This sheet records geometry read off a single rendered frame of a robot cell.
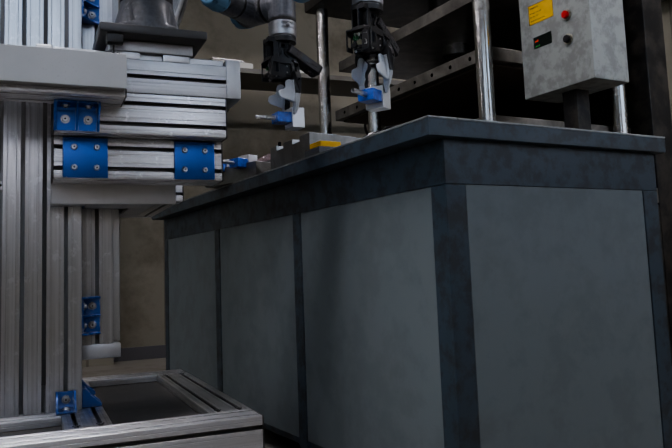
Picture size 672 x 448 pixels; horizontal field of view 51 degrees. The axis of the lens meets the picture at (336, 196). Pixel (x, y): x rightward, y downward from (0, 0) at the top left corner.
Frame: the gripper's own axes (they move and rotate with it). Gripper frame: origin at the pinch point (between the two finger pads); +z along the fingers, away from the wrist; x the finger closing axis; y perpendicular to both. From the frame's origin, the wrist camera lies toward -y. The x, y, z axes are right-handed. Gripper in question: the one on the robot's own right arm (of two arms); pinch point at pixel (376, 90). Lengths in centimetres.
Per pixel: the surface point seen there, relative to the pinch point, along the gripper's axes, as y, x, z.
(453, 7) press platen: -101, -23, -56
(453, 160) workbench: 18.0, 27.2, 22.3
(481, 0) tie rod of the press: -82, -4, -48
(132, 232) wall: -162, -280, 13
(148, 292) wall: -170, -275, 52
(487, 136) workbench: 12.3, 32.2, 17.4
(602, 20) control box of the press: -81, 36, -32
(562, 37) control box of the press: -81, 23, -29
